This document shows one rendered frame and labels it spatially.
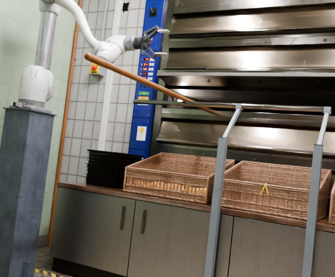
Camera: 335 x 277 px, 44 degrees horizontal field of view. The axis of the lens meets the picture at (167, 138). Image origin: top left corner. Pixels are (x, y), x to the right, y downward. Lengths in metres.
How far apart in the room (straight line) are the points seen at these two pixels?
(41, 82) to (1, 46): 0.63
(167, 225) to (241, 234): 0.43
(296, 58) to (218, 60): 0.53
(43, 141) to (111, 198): 0.53
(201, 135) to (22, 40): 1.46
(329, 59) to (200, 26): 0.92
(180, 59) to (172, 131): 0.53
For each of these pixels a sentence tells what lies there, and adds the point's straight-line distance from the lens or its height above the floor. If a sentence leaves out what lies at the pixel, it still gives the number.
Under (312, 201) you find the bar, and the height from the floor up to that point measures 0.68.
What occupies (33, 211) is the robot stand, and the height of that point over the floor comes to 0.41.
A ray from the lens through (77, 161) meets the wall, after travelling 3.42.
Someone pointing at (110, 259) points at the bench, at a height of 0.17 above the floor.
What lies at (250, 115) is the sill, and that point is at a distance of 2.80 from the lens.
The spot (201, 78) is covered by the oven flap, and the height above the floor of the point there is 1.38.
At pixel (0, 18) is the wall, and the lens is 3.12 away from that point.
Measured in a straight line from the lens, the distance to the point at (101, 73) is 3.34.
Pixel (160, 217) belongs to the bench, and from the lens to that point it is 2.39.
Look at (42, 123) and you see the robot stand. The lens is 2.54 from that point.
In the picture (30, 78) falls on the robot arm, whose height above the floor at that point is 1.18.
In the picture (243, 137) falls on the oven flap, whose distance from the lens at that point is 2.79.
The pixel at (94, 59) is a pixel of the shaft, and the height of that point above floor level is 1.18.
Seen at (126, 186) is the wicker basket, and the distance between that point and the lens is 2.56.
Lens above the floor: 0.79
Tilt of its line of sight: 3 degrees up
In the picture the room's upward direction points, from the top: 6 degrees clockwise
